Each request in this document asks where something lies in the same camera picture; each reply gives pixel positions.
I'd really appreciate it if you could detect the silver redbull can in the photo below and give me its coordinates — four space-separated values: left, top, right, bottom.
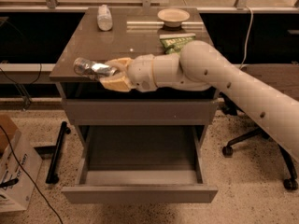
73 57 119 80

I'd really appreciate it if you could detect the black metal bar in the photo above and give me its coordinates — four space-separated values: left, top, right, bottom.
46 121 71 184

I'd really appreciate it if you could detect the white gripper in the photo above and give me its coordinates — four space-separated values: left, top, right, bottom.
100 54 156 92

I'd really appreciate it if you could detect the black wall cable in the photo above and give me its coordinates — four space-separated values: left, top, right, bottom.
0 63 43 111

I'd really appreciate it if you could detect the clear plastic water bottle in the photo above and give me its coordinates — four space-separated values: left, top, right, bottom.
97 5 113 31

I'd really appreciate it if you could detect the white hanging cable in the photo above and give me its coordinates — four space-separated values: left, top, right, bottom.
237 7 254 70

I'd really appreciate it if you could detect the black floor cable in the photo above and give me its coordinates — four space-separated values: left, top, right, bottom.
0 125 64 224

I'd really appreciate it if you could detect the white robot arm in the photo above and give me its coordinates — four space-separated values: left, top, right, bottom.
100 40 299 160

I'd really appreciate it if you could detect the white cardboard box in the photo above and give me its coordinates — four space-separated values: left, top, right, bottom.
0 131 42 213

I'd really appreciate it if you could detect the grey office chair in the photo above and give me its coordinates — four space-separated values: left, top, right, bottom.
221 63 299 191

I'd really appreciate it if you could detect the green chip bag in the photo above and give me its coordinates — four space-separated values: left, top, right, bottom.
160 33 196 54

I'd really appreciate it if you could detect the white ceramic bowl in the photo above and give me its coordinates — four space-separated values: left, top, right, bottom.
157 8 190 27

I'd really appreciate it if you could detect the brown cardboard box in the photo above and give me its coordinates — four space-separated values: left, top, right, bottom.
0 115 18 154

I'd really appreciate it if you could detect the grey drawer cabinet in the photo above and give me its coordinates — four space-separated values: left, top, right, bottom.
50 7 218 145

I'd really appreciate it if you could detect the closed grey top drawer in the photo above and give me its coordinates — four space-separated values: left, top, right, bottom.
62 99 217 126

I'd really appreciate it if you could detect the open grey middle drawer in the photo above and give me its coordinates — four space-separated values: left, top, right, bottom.
63 125 218 204

